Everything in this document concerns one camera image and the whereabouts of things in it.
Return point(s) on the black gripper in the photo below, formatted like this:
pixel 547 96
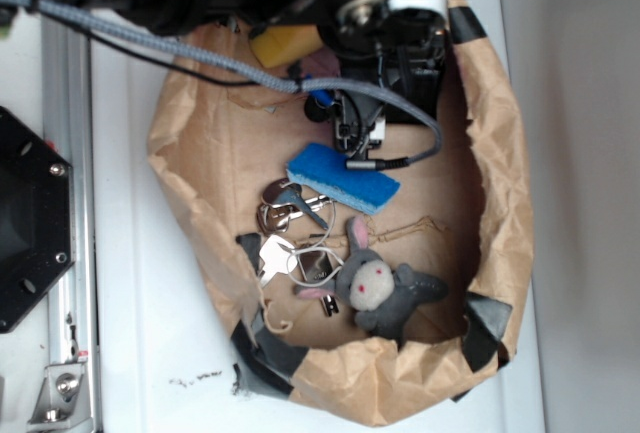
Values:
pixel 367 32

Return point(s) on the blue sponge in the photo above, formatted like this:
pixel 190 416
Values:
pixel 324 170

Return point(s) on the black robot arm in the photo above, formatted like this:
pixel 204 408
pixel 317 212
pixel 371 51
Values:
pixel 160 22

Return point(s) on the yellow sponge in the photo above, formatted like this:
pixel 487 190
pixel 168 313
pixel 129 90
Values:
pixel 280 45

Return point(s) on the silver key bunch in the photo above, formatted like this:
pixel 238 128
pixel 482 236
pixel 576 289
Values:
pixel 282 202

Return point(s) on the silver metal tag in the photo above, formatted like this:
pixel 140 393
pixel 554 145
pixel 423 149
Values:
pixel 317 267

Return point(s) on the silver flat key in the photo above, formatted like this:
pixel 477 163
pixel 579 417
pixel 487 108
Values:
pixel 277 258

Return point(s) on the brown paper bag bin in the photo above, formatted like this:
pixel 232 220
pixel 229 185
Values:
pixel 464 216

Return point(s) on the grey plush donkey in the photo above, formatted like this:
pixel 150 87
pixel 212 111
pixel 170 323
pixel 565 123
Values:
pixel 384 298

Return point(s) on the aluminium frame rail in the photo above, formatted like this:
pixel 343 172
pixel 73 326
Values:
pixel 72 302

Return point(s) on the black hexagonal mount plate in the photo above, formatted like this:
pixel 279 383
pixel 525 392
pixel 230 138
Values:
pixel 36 238

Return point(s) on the metal corner bracket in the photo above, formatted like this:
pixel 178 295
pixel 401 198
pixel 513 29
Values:
pixel 62 402

